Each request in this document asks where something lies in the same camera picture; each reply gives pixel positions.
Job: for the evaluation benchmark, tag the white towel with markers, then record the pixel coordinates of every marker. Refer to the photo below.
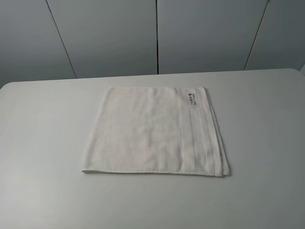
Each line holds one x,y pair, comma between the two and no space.
159,130

